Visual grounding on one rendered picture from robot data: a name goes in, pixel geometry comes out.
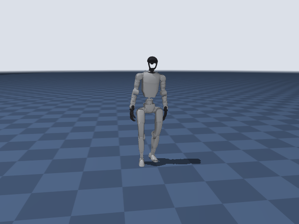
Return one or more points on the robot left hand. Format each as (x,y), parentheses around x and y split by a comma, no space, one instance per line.
(165,112)

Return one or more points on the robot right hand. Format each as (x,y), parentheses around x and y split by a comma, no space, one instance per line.
(132,113)

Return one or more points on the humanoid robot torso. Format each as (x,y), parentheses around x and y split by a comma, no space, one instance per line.
(150,85)

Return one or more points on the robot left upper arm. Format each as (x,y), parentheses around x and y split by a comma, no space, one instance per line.
(162,85)

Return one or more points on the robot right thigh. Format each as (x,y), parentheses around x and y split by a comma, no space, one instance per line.
(140,122)

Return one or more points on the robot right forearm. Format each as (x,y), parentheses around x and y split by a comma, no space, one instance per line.
(133,99)

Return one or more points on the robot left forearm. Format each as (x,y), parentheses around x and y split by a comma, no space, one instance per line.
(164,100)

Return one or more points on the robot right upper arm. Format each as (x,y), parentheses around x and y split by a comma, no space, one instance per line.
(138,77)

